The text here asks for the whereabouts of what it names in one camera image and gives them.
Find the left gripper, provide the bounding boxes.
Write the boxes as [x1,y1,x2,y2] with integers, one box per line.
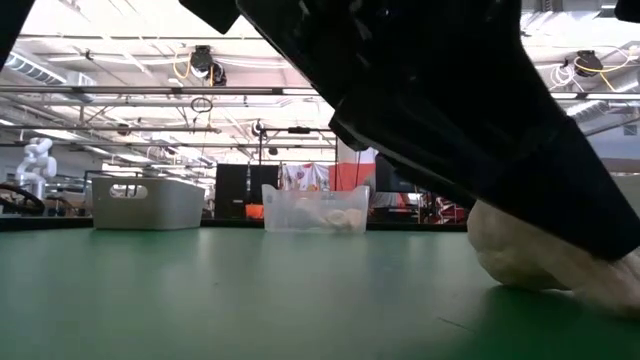
[237,0,566,117]

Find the white building column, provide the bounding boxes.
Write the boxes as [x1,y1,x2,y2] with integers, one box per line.
[337,138,379,165]

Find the orange panel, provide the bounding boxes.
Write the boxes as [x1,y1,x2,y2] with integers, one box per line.
[329,162,377,192]

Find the black panel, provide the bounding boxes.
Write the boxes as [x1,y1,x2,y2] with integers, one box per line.
[248,164,280,205]
[214,164,250,221]

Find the clear plastic bin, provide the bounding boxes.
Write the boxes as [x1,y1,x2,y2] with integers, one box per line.
[261,183,371,234]

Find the silver ventilation duct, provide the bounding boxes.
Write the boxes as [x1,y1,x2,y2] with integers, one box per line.
[567,99,640,126]

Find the black metal frame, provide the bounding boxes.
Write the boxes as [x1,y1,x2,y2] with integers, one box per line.
[257,126,337,166]

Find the black ceiling cable reel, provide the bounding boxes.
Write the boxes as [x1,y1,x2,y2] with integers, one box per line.
[208,63,229,88]
[188,44,216,80]
[573,49,604,79]

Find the overhead metal rail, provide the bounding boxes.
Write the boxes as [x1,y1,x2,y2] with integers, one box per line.
[0,85,640,100]

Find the black ring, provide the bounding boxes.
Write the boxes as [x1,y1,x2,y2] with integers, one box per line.
[0,182,46,217]

